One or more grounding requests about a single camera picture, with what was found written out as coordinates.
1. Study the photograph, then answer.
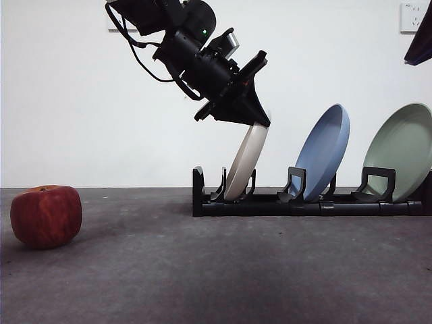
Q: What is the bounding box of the white wall socket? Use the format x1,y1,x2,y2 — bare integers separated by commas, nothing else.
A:
107,13,139,33
400,2,425,34

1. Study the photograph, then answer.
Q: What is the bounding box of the black cable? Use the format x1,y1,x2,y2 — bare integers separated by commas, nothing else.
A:
104,2,203,101

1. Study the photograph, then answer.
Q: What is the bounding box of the blue plate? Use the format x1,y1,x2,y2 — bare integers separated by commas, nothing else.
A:
294,103,352,202

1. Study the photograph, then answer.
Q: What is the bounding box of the green plate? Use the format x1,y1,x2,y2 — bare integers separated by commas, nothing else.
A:
362,102,432,203

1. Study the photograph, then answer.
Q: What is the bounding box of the pale grey camera box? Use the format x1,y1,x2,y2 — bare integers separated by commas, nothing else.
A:
222,28,241,57

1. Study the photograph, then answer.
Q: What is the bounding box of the red apple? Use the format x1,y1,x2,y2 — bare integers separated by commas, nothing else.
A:
9,184,83,250

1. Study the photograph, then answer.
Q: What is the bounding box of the pale yellow plate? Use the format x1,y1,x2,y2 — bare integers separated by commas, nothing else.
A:
223,123,269,202

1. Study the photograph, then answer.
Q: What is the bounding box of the black plate rack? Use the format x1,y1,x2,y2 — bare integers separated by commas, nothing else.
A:
192,165,432,217

